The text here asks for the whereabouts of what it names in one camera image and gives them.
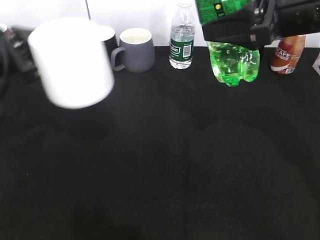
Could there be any dark red ceramic mug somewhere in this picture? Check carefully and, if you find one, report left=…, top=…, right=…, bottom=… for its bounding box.
left=0, top=23, right=14, bottom=39

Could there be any black ceramic mug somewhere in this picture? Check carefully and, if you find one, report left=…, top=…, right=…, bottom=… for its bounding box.
left=99, top=25, right=118, bottom=57

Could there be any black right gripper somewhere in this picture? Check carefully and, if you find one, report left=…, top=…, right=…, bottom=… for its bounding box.
left=201, top=0, right=320, bottom=50

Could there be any Cestbon clear water bottle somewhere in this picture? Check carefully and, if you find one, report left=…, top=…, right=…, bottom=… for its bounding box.
left=169, top=0, right=196, bottom=70

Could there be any white ceramic mug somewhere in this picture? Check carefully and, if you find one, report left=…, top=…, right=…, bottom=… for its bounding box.
left=27, top=17, right=115, bottom=109

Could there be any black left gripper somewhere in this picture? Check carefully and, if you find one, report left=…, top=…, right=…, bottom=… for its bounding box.
left=0, top=26, right=39, bottom=98

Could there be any green soda bottle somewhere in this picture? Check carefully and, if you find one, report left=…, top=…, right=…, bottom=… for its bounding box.
left=195, top=0, right=260, bottom=87

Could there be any Nescafe coffee bottle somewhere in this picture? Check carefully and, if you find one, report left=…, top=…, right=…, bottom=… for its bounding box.
left=270, top=34, right=306, bottom=75

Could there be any grey ceramic mug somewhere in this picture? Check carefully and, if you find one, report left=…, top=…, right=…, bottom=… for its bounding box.
left=110, top=28, right=155, bottom=73

